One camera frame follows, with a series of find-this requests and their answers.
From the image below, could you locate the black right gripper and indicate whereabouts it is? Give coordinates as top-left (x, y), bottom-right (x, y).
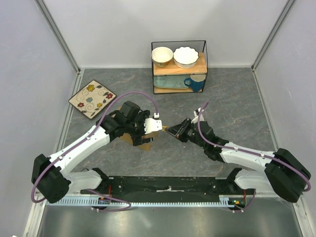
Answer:
top-left (165, 118), bottom-right (206, 150)

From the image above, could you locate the brown cardboard express box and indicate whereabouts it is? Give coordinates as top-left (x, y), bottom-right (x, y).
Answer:
top-left (117, 103), bottom-right (154, 151)

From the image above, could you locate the yellow utility knife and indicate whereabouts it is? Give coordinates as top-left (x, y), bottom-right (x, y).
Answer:
top-left (162, 125), bottom-right (169, 131)

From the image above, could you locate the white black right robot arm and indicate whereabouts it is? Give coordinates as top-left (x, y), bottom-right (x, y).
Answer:
top-left (166, 118), bottom-right (311, 202)

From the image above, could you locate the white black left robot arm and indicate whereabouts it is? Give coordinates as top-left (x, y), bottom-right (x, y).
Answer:
top-left (31, 101), bottom-right (151, 203)

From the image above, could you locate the pale green rectangular plate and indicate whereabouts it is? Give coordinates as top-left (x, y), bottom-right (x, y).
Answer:
top-left (154, 75), bottom-right (189, 89)

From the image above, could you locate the blue mug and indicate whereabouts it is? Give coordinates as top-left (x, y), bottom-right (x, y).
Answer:
top-left (184, 74), bottom-right (206, 92)

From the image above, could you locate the floral square coaster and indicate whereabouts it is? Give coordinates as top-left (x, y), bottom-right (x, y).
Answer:
top-left (69, 80), bottom-right (116, 119)

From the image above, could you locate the white scalloped bowl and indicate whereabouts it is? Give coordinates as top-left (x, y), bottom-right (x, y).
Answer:
top-left (173, 47), bottom-right (199, 69)

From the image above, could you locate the cream ceramic bowl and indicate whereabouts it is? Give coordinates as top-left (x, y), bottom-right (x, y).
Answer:
top-left (152, 46), bottom-right (173, 67)

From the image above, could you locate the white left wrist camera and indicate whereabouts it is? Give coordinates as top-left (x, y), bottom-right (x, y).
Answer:
top-left (144, 113), bottom-right (163, 135)

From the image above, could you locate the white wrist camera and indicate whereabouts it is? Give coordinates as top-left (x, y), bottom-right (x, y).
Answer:
top-left (144, 113), bottom-right (163, 135)
top-left (192, 108), bottom-right (204, 124)

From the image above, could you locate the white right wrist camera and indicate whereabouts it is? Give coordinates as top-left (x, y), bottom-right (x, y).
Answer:
top-left (192, 108), bottom-right (204, 124)

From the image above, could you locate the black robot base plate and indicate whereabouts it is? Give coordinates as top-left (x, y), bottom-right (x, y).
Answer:
top-left (95, 176), bottom-right (254, 202)

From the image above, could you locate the black wire wooden shelf rack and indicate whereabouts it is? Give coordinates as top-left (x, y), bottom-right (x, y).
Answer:
top-left (151, 40), bottom-right (208, 94)

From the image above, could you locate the grey slotted cable duct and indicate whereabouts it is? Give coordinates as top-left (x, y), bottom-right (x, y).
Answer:
top-left (47, 195), bottom-right (235, 208)

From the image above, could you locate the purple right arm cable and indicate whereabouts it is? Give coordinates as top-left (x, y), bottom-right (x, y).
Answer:
top-left (196, 101), bottom-right (312, 213)

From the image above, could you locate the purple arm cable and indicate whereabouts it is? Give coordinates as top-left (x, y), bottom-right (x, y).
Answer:
top-left (31, 91), bottom-right (160, 213)
top-left (196, 101), bottom-right (312, 213)

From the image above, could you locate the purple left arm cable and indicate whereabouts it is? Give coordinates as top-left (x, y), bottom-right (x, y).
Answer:
top-left (31, 91), bottom-right (160, 213)

